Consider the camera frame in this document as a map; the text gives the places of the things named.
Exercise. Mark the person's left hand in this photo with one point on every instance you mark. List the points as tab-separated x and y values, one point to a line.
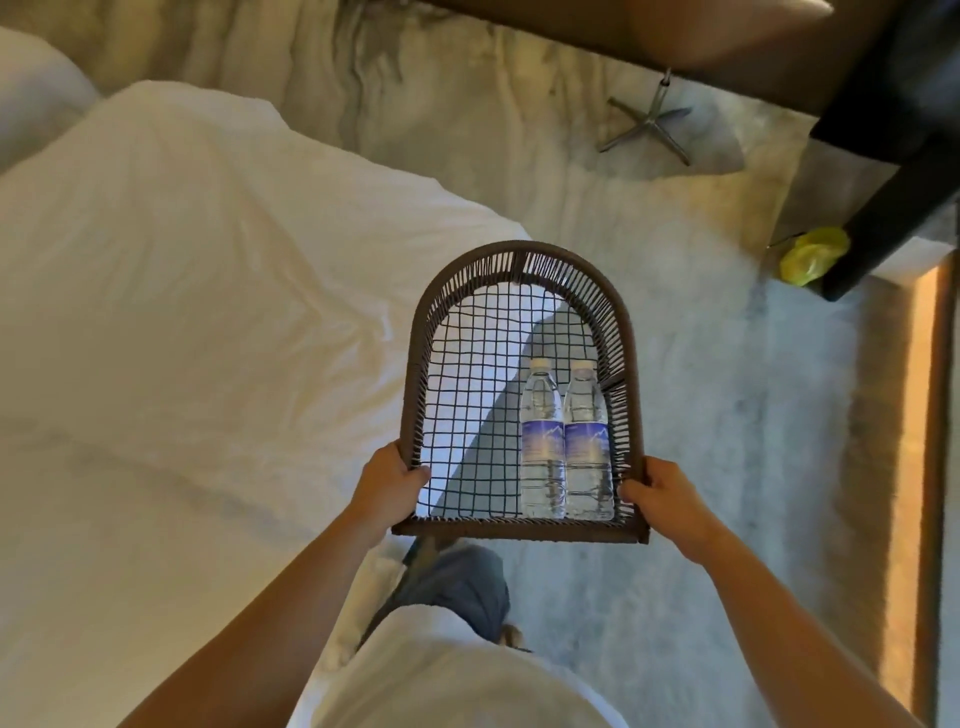
382	484

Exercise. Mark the person's right hand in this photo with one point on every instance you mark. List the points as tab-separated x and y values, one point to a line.
671	502

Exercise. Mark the person's left thumb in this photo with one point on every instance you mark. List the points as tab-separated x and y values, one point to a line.
417	480

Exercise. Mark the person's right thumb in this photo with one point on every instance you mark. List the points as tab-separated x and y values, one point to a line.
634	491

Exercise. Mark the brown woven rattan tray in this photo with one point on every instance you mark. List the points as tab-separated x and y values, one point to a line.
525	390

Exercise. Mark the person's left forearm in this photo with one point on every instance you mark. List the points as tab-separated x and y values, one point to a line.
251	634

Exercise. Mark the person's right forearm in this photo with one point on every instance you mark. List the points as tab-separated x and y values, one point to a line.
795	637

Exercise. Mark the clear plastic water bottle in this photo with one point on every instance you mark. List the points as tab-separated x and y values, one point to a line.
541	442
589	442

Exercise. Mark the person's blue jeans leg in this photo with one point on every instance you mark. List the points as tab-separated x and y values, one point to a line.
457	589

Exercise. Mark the person's shoe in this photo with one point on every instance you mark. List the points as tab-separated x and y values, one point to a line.
514	637

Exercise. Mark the person's white shirt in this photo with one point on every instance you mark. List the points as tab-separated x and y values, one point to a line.
442	675

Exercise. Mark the white bed duvet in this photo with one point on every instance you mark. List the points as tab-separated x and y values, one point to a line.
210	375

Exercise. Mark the yellow plastic bag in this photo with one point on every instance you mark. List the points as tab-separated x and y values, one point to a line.
810	255

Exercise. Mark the metal swivel chair base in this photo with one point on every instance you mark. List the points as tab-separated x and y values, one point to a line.
649	120

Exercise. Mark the black desk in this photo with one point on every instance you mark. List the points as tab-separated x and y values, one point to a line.
892	142

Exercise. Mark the white pillow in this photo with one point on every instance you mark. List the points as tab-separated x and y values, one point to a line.
34	90

